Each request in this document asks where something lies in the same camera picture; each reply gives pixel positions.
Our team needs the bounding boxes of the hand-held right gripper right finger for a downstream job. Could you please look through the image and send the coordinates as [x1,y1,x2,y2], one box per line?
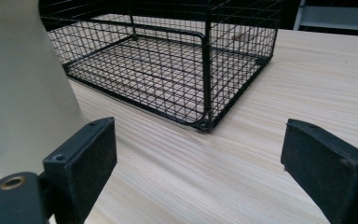
[281,118,358,224]

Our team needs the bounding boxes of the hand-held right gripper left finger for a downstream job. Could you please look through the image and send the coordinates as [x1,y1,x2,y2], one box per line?
[42,117,118,224]

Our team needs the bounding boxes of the grey metal shelf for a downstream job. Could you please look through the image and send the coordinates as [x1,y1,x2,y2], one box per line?
[293,0,358,33]

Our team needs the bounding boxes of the black wire mesh basket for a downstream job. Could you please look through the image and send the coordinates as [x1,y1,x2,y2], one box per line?
[38,0,283,133]

